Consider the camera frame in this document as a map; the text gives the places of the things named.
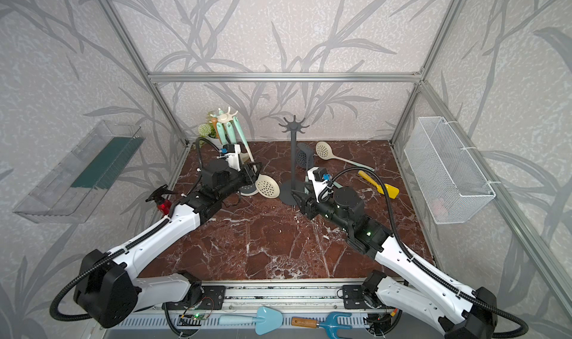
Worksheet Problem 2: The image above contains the clear plastic wall tray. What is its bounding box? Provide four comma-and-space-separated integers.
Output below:
13, 121, 145, 224

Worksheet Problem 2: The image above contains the white pot with flowers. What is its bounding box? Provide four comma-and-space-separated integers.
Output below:
198, 111, 220, 142

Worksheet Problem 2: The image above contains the white wire wall basket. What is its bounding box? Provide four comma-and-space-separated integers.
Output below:
405, 116, 496, 224

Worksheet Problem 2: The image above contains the cream utensil rack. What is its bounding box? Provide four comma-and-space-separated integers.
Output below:
209, 106, 265, 197

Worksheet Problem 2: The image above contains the blue garden fork wooden handle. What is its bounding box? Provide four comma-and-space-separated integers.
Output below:
291, 312, 353, 339

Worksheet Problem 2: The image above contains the dark grey utensil rack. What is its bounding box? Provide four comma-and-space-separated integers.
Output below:
279, 116, 308, 206

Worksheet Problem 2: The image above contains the cream skimmer wooden handle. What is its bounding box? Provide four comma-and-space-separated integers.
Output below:
210, 117, 219, 138

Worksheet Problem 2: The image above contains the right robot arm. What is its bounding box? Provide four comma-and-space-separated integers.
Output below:
291, 167, 529, 338

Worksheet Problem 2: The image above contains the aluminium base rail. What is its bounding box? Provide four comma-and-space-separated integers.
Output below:
203, 278, 364, 314

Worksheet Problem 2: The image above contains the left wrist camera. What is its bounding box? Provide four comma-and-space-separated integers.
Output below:
220, 144, 242, 171

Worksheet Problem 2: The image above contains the cream utensil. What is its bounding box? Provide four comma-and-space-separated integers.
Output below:
239, 162, 280, 199

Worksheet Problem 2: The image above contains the grey slotted spatula mint handle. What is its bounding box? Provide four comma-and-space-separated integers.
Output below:
296, 143, 314, 171

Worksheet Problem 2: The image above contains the large grey skimmer mint handle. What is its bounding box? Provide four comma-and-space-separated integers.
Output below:
225, 121, 237, 145

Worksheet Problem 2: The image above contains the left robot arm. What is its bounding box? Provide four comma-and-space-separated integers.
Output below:
49, 145, 262, 329

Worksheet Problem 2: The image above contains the yellow plastic scoop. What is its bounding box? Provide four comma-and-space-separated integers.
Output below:
358, 171, 399, 199

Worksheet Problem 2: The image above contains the red spray bottle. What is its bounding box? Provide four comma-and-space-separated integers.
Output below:
145, 184, 175, 215

